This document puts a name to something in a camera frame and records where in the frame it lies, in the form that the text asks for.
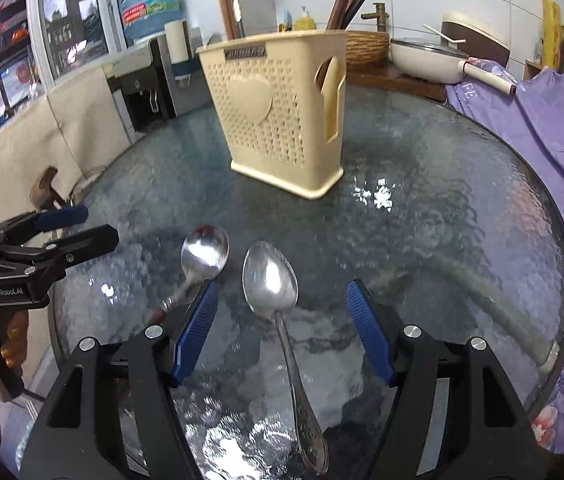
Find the paper cup stack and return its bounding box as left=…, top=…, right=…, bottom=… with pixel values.
left=164, top=20, right=192, bottom=64

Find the cream plastic utensil basket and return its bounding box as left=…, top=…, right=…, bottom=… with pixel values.
left=197, top=30, right=346, bottom=200

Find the yellow soap bottle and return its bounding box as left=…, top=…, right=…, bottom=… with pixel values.
left=293, top=6, right=317, bottom=32

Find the round steel spoon wooden handle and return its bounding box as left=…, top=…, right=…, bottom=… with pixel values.
left=148, top=224, right=230, bottom=325

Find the curved brown wooden chopstick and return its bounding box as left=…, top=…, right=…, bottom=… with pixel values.
left=219, top=0, right=239, bottom=40

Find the dark wooden counter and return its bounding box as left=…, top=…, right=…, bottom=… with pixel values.
left=347, top=64, right=447, bottom=103

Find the yellow box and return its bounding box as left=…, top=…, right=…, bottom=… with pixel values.
left=542, top=0, right=562, bottom=70

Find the woven brown basin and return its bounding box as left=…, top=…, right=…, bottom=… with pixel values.
left=346, top=30, right=390, bottom=66

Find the oval steel spoon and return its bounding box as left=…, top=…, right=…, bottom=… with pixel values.
left=241, top=240, right=329, bottom=474

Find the bamboo style faucet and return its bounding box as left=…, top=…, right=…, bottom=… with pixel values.
left=360, top=2, right=388, bottom=32

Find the white water dispenser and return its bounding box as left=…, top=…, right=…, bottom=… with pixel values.
left=103, top=34, right=212, bottom=133

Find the cream frying pan with lid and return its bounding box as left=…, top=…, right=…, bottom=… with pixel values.
left=389, top=27, right=516, bottom=96

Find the brown rice cooker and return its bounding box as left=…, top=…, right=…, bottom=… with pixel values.
left=442, top=12, right=510, bottom=67

